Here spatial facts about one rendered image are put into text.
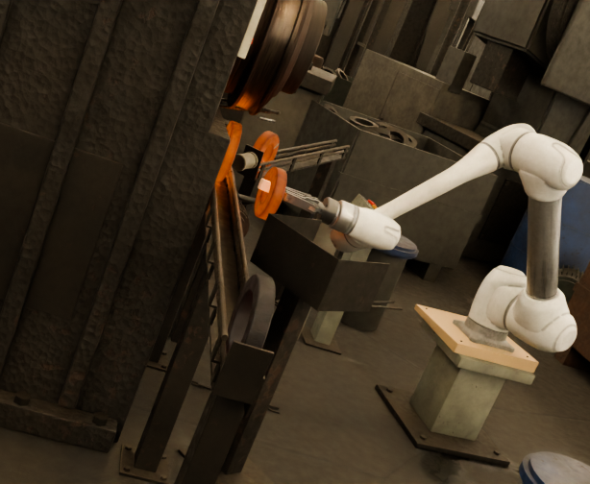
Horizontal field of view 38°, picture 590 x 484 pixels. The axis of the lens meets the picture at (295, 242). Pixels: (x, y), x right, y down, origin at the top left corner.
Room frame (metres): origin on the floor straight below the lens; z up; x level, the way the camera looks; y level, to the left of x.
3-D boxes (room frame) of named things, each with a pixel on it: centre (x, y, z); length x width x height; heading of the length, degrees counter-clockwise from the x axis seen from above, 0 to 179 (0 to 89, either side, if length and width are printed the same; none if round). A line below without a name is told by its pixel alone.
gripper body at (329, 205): (2.41, -0.03, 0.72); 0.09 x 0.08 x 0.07; 105
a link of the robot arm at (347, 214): (2.43, -0.10, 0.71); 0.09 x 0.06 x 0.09; 15
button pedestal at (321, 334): (3.33, -0.25, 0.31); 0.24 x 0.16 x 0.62; 15
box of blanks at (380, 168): (5.18, -0.33, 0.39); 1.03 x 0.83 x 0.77; 120
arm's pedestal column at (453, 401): (2.96, -0.76, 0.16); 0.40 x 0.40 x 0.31; 22
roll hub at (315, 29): (2.51, 0.20, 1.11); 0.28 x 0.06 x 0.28; 15
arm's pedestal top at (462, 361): (2.96, -0.76, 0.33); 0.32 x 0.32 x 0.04; 22
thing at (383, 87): (6.92, -0.45, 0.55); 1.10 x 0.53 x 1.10; 35
